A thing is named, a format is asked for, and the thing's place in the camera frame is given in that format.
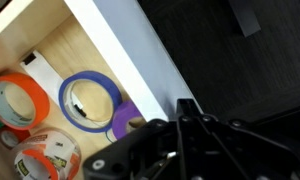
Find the white paper label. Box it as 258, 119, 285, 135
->
19, 49, 85, 118

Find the orange tape roll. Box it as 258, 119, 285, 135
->
0, 72, 51, 131

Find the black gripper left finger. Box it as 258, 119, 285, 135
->
82, 97, 204, 180

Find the blue thin tape ring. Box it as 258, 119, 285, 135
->
57, 70, 124, 134

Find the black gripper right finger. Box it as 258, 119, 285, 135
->
184, 97, 300, 180

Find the purple tape roll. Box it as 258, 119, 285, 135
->
111, 100, 147, 141

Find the white front drawer with tapes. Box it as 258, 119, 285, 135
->
0, 0, 205, 180

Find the clear tape orange core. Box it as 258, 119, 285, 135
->
11, 127, 82, 180

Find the small red tape roll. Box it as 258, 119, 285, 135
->
0, 126, 32, 151

